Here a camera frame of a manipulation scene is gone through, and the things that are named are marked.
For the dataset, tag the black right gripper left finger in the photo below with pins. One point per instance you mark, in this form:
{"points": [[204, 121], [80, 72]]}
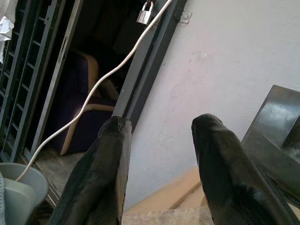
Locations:
{"points": [[98, 175]]}

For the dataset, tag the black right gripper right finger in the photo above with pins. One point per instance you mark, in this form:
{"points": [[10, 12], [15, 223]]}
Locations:
{"points": [[229, 178]]}

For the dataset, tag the tan wooden board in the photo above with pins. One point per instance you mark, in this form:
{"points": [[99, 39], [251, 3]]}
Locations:
{"points": [[173, 194]]}

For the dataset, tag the dark metal sheet panel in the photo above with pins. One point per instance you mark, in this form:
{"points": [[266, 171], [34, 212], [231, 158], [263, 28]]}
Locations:
{"points": [[274, 131]]}

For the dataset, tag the purple armchair with tan trim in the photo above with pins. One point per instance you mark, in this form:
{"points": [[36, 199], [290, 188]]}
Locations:
{"points": [[79, 103]]}

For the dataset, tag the grey plastic bucket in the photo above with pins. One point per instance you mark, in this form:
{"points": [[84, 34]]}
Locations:
{"points": [[21, 187]]}

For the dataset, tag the dark metal grille gate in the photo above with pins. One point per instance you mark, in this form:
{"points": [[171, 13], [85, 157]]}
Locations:
{"points": [[21, 77]]}

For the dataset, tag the silver padlock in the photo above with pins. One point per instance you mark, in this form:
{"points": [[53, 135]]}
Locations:
{"points": [[144, 13]]}

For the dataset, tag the white cloth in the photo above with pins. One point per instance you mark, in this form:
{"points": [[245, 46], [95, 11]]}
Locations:
{"points": [[5, 28]]}

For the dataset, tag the dark metal door frame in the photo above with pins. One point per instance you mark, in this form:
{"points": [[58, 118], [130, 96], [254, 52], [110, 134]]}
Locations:
{"points": [[145, 61]]}

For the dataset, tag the metal wall bracket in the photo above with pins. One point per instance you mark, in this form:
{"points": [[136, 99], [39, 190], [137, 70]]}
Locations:
{"points": [[185, 17]]}

